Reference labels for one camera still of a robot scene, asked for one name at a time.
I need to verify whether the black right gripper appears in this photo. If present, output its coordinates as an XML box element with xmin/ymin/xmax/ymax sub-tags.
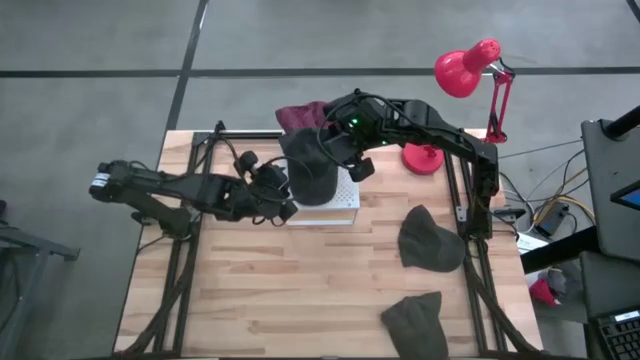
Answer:
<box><xmin>318</xmin><ymin>112</ymin><xmax>374</xmax><ymax>159</ymax></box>

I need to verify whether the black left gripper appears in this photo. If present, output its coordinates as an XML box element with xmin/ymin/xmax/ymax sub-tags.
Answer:
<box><xmin>247</xmin><ymin>163</ymin><xmax>300</xmax><ymax>223</ymax></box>

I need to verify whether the dark grey corduroy cap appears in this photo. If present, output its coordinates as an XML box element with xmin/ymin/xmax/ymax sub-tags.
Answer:
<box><xmin>379</xmin><ymin>291</ymin><xmax>450</xmax><ymax>360</ymax></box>
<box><xmin>278</xmin><ymin>127</ymin><xmax>341</xmax><ymax>207</ymax></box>
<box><xmin>397</xmin><ymin>203</ymin><xmax>468</xmax><ymax>274</ymax></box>

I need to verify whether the maroon corduroy cap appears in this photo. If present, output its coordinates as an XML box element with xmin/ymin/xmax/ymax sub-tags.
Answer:
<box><xmin>274</xmin><ymin>99</ymin><xmax>334</xmax><ymax>134</ymax></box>

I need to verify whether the white box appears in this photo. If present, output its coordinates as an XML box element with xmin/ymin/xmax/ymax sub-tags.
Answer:
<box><xmin>286</xmin><ymin>158</ymin><xmax>362</xmax><ymax>227</ymax></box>

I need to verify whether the red desk lamp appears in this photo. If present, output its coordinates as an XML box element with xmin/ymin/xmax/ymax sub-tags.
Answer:
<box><xmin>401</xmin><ymin>38</ymin><xmax>517</xmax><ymax>177</ymax></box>

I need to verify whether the white paper sheet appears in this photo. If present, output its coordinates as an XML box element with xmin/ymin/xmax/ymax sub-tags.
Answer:
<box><xmin>514</xmin><ymin>231</ymin><xmax>550</xmax><ymax>257</ymax></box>

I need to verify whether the black power box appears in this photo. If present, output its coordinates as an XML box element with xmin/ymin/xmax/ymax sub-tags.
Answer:
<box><xmin>534</xmin><ymin>202</ymin><xmax>571</xmax><ymax>239</ymax></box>

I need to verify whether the red and grey cloth bundle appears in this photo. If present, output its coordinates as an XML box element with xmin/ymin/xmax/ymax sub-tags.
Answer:
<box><xmin>528</xmin><ymin>267</ymin><xmax>569</xmax><ymax>307</ymax></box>

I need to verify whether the grey metal stand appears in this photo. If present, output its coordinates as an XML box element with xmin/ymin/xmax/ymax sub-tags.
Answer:
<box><xmin>0</xmin><ymin>199</ymin><xmax>81</xmax><ymax>360</ymax></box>

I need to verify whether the black keyboard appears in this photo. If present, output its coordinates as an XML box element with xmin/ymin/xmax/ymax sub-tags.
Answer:
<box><xmin>589</xmin><ymin>306</ymin><xmax>640</xmax><ymax>360</ymax></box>

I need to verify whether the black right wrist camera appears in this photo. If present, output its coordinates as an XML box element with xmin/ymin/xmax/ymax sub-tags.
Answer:
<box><xmin>348</xmin><ymin>156</ymin><xmax>376</xmax><ymax>183</ymax></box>

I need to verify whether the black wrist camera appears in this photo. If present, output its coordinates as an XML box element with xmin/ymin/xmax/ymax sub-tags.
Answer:
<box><xmin>348</xmin><ymin>156</ymin><xmax>376</xmax><ymax>183</ymax></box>
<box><xmin>234</xmin><ymin>149</ymin><xmax>260</xmax><ymax>175</ymax></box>

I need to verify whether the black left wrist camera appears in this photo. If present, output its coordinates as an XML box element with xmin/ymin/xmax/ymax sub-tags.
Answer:
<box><xmin>234</xmin><ymin>149</ymin><xmax>260</xmax><ymax>175</ymax></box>

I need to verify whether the black aluminium mounting frame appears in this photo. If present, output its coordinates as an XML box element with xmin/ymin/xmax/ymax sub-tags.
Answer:
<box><xmin>112</xmin><ymin>128</ymin><xmax>542</xmax><ymax>358</ymax></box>

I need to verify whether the yellow cable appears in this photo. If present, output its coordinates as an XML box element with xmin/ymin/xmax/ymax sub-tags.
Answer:
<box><xmin>532</xmin><ymin>167</ymin><xmax>597</xmax><ymax>226</ymax></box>

